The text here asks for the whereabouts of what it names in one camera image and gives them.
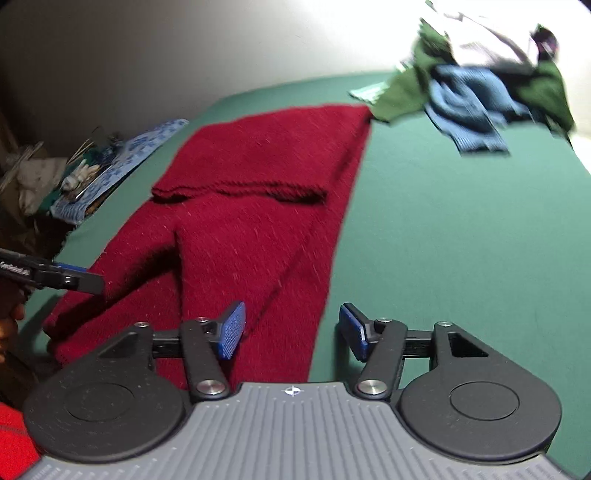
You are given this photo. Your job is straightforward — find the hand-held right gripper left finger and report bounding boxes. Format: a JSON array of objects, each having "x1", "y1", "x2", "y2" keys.
[{"x1": 98, "y1": 301, "x2": 247, "y2": 402}]

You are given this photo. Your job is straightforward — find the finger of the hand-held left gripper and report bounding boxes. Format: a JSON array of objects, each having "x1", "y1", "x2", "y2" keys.
[{"x1": 35, "y1": 261, "x2": 105, "y2": 295}]

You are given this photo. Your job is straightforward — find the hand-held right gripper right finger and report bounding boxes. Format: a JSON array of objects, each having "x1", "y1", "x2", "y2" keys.
[{"x1": 338, "y1": 302, "x2": 491, "y2": 401}]

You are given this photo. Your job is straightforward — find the red knit sweater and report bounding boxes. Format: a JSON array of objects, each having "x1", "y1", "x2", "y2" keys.
[{"x1": 42, "y1": 104, "x2": 374, "y2": 393}]

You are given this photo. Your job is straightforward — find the person's left hand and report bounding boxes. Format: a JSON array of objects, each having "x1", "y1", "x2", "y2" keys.
[{"x1": 0, "y1": 303, "x2": 26, "y2": 365}]

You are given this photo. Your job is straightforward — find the white crumpled cloth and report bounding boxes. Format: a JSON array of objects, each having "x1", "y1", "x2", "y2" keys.
[{"x1": 16, "y1": 157, "x2": 70, "y2": 215}]

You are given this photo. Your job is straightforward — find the green cloth cover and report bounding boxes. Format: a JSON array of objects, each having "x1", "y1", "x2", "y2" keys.
[{"x1": 18, "y1": 69, "x2": 591, "y2": 476}]

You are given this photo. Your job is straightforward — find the blue paw print blanket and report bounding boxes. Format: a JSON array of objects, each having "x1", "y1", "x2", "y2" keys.
[{"x1": 50, "y1": 119, "x2": 190, "y2": 225}]

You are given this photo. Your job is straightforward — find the person's red garment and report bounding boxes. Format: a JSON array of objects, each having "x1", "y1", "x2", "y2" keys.
[{"x1": 0, "y1": 401, "x2": 41, "y2": 480}]

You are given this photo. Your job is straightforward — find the dark green striped-trim garment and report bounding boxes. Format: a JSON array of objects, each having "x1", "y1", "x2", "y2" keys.
[{"x1": 348, "y1": 21, "x2": 575, "y2": 139}]

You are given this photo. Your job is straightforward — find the blue knit garment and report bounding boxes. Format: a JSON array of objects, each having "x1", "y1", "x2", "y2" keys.
[{"x1": 422, "y1": 65, "x2": 536, "y2": 155}]

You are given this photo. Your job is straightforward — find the white garment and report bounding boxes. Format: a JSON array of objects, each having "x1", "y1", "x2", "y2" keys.
[{"x1": 422, "y1": 0, "x2": 543, "y2": 68}]

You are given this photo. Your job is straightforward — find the dark patterned garment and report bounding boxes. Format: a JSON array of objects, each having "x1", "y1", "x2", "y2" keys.
[{"x1": 529, "y1": 25, "x2": 559, "y2": 61}]

